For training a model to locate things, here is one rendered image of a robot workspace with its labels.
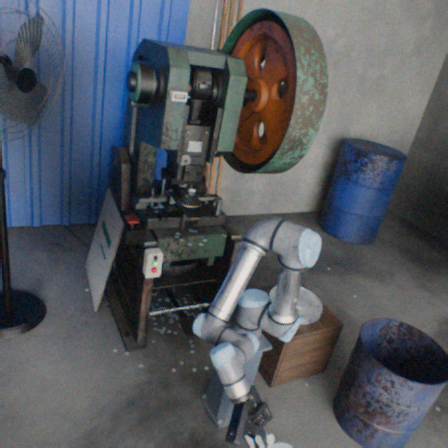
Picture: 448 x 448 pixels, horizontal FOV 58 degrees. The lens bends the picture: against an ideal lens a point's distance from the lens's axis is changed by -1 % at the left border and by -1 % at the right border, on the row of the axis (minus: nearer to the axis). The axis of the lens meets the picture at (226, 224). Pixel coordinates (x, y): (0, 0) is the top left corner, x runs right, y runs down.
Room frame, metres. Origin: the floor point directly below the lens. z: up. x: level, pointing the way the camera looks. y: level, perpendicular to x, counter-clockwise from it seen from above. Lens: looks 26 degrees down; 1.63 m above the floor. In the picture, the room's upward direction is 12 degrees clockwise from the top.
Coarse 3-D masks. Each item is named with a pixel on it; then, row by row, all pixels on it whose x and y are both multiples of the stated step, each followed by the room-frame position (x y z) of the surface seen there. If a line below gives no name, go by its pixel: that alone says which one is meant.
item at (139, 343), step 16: (112, 160) 2.22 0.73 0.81; (128, 160) 2.16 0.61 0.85; (112, 176) 2.27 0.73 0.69; (128, 176) 2.12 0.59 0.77; (112, 192) 2.24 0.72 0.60; (128, 192) 2.10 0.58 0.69; (128, 208) 2.07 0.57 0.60; (128, 224) 1.92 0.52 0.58; (128, 256) 1.93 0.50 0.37; (144, 256) 1.67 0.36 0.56; (112, 272) 2.15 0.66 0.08; (128, 272) 1.91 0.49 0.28; (112, 288) 2.06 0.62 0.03; (128, 288) 1.88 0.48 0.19; (144, 288) 1.64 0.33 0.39; (112, 304) 1.91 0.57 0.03; (128, 304) 1.83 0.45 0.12; (144, 304) 1.65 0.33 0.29; (128, 320) 1.79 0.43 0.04; (144, 320) 1.65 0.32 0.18; (128, 336) 1.68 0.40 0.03; (144, 336) 1.66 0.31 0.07
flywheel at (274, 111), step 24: (264, 24) 2.24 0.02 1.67; (240, 48) 2.41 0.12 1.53; (264, 48) 2.27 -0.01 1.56; (288, 48) 2.03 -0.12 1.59; (264, 72) 2.23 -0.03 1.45; (288, 72) 1.99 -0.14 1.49; (264, 96) 2.15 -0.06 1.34; (288, 96) 1.96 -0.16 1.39; (240, 120) 2.35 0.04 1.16; (264, 120) 2.15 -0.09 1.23; (288, 120) 1.92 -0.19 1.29; (240, 144) 2.27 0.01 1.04; (264, 144) 2.10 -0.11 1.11
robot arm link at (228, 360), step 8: (224, 344) 0.95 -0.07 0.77; (216, 352) 0.91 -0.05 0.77; (224, 352) 0.91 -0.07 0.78; (232, 352) 0.92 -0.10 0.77; (240, 352) 0.95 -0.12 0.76; (216, 360) 0.90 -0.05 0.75; (224, 360) 0.90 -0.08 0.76; (232, 360) 0.90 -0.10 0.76; (240, 360) 0.93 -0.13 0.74; (216, 368) 0.90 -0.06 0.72; (224, 368) 0.89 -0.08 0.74; (232, 368) 0.89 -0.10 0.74; (240, 368) 0.90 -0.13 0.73; (224, 376) 0.88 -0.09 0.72; (232, 376) 0.88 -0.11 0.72; (240, 376) 0.89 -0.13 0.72; (224, 384) 0.87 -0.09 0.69; (232, 384) 0.87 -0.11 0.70
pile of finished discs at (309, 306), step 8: (304, 288) 1.95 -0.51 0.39; (272, 296) 1.82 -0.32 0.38; (304, 296) 1.88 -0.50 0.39; (312, 296) 1.89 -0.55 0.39; (296, 304) 1.78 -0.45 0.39; (304, 304) 1.79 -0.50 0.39; (312, 304) 1.82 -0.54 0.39; (320, 304) 1.83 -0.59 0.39; (304, 312) 1.73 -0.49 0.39; (312, 312) 1.74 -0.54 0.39; (320, 312) 1.75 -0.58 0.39; (304, 320) 1.68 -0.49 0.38; (312, 320) 1.70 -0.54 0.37
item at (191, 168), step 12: (192, 120) 1.99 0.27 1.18; (192, 132) 1.95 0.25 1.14; (204, 132) 1.98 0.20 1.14; (192, 144) 1.95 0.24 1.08; (204, 144) 1.99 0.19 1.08; (192, 156) 1.96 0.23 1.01; (204, 156) 1.99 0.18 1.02; (180, 168) 1.93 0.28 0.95; (192, 168) 1.93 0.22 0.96; (192, 180) 1.94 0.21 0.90
